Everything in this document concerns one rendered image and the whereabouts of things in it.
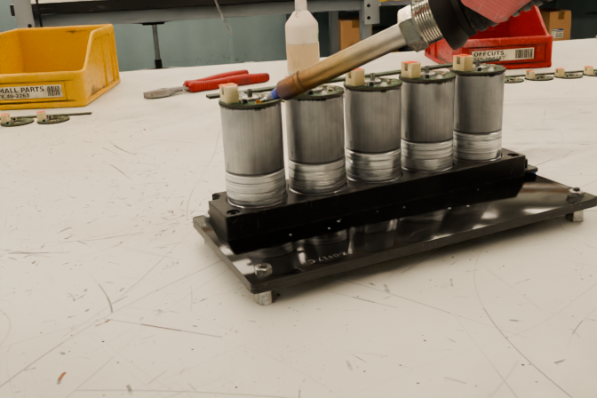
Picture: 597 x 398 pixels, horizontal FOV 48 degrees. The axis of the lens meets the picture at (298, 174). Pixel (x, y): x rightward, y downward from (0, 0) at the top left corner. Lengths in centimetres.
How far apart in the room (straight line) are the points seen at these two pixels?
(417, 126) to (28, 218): 19
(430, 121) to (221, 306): 12
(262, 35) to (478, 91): 448
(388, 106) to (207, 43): 449
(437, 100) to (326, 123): 5
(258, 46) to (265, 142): 453
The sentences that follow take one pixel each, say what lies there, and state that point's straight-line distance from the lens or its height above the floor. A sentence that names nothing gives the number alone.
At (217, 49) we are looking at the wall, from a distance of 476.
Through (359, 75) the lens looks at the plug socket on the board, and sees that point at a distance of 28.
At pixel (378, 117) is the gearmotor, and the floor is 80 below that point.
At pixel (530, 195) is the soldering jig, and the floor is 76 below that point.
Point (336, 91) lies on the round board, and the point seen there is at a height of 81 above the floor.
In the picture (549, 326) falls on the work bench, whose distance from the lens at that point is 23.
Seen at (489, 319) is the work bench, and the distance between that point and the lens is 23.
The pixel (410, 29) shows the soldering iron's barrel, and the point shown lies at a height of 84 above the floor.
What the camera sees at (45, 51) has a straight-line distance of 73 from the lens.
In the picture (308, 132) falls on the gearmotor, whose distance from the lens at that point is 27.
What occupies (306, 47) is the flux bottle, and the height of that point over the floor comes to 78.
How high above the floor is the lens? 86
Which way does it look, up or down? 18 degrees down
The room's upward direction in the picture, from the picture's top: 3 degrees counter-clockwise
